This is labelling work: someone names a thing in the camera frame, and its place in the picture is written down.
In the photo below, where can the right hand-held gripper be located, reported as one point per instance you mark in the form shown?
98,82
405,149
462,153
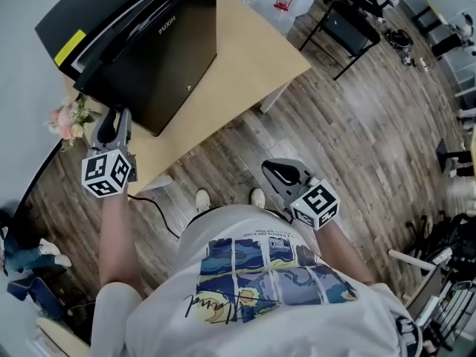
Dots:
316,205

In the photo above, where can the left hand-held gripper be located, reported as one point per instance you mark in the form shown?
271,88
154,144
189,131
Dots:
106,173

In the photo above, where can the person's right forearm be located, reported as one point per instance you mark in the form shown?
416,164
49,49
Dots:
342,251

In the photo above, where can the person's left forearm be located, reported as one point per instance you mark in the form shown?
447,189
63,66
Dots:
117,244

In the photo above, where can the person's right white shoe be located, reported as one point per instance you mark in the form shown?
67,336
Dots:
257,198

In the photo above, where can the person's white shoe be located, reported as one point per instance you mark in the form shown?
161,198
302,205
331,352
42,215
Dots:
202,201
257,198

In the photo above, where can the pink flower bouquet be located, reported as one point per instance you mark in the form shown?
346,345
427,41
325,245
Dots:
68,123

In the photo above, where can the person's left white shoe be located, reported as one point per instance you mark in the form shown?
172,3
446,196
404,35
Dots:
202,201

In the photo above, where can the light wooden table white legs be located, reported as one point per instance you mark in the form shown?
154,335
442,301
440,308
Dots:
238,61

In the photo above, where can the white printed t-shirt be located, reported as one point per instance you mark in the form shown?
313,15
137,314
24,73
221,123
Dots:
260,333

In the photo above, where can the black metal stand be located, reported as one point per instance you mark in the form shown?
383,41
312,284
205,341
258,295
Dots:
442,151

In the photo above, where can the black folding chair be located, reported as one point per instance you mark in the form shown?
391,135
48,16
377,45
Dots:
349,32

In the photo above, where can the blue chair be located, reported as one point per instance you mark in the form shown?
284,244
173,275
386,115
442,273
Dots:
37,292

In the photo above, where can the beige wooden side table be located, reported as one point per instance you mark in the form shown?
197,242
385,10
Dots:
63,338

